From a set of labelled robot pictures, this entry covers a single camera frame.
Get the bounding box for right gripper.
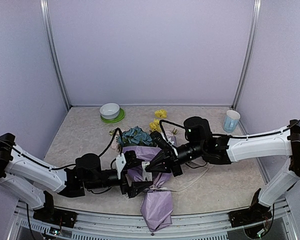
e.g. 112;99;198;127
145;141;206;177

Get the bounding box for clear printed cellophane wrap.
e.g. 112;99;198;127
141;161;209;193

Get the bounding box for pink fake rose bunch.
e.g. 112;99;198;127
109;129;122;153

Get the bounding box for yellow fake flower stem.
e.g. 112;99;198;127
149;109;168;133

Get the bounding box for blue fake flower bunch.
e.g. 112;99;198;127
116;126;157;147

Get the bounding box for purple wrapping paper sheet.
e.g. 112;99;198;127
123;146;173;233

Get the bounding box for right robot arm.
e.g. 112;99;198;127
145;116;300;222

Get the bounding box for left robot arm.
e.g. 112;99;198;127
0;133;153;223

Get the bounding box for green plate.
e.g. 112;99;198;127
100;108;125;124

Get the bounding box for white ceramic bowl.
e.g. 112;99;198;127
99;103;120;120

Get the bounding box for light blue mug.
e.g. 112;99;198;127
223;110;241;133

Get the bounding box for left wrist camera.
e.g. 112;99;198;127
115;153;127;180

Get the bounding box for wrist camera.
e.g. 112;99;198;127
115;153;127;180
150;131;178;157

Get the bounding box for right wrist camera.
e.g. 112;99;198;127
150;131;178;157

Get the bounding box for front aluminium rail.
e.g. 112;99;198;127
8;199;300;240

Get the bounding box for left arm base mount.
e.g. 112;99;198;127
33;209;78;228

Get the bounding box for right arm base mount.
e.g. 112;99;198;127
228;208;272;228

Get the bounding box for right aluminium frame post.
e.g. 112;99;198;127
231;0;262;110

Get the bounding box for aluminium frame post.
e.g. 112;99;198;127
39;0;72;111
231;0;262;110

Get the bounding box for left aluminium frame post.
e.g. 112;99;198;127
39;0;72;111

